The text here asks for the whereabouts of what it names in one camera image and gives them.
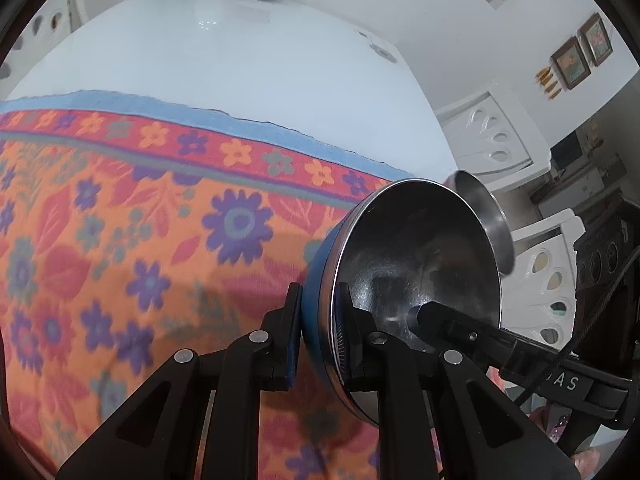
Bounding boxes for blue steel bowl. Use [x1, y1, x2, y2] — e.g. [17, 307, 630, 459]
[302, 178, 502, 425]

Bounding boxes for pink steel bowl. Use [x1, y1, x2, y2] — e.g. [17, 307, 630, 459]
[445, 170, 515, 276]

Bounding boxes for person right hand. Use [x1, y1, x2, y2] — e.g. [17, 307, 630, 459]
[529, 403, 626, 479]

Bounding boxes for white chair near right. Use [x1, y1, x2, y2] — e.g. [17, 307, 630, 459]
[500, 208, 585, 350]

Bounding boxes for white chair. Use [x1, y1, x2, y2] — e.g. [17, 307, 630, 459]
[500, 208, 585, 350]
[1, 0, 88, 99]
[435, 79, 551, 193]

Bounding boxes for white chair far right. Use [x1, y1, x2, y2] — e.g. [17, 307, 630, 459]
[435, 79, 551, 193]

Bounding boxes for orange floral tablecloth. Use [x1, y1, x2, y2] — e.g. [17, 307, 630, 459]
[1, 91, 406, 476]

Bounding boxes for small framed picture lower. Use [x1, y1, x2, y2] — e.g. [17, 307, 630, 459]
[551, 36, 591, 90]

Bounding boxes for small framed picture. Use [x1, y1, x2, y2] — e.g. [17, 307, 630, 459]
[551, 36, 591, 90]
[579, 13, 613, 66]

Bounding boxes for small framed picture upper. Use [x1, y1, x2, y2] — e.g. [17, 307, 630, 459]
[579, 13, 613, 66]

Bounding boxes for white chair far left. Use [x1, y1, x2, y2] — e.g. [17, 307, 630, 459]
[1, 0, 88, 99]

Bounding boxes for orange hanging wall ornament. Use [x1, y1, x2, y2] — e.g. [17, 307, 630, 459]
[536, 66, 563, 101]

